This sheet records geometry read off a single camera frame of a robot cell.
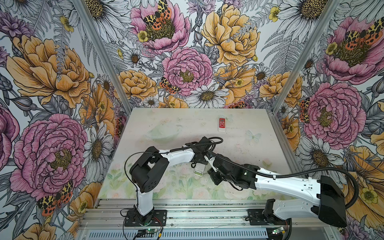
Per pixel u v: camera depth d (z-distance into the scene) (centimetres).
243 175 55
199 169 89
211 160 68
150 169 50
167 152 54
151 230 71
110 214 77
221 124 112
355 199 45
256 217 74
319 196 42
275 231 72
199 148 73
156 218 73
